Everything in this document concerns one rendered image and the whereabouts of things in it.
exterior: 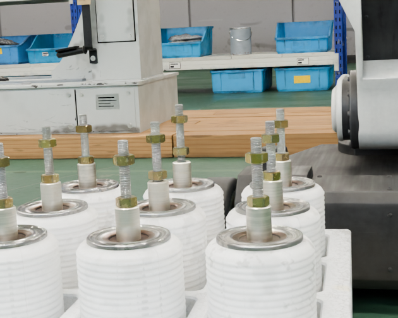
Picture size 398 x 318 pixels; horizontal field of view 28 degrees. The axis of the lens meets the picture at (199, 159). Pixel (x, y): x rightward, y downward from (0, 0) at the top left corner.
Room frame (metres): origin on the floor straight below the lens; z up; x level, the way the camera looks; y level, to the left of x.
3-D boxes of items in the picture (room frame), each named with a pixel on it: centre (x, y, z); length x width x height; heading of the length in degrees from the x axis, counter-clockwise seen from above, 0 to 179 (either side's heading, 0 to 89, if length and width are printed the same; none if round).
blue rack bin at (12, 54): (6.10, 1.40, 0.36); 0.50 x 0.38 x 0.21; 167
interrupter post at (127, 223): (0.69, 0.07, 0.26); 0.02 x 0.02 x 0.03
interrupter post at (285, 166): (0.90, -0.10, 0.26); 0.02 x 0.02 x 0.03
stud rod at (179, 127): (0.92, 0.02, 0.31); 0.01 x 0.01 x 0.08
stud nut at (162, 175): (0.81, 0.04, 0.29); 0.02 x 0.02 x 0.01; 1
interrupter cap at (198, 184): (0.92, 0.02, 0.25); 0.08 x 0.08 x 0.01
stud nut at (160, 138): (0.81, 0.04, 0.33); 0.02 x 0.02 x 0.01; 1
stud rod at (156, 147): (0.81, 0.04, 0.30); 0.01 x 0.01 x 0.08
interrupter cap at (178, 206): (0.81, 0.04, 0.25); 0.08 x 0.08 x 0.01
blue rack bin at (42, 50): (6.02, 0.99, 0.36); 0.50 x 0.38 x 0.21; 165
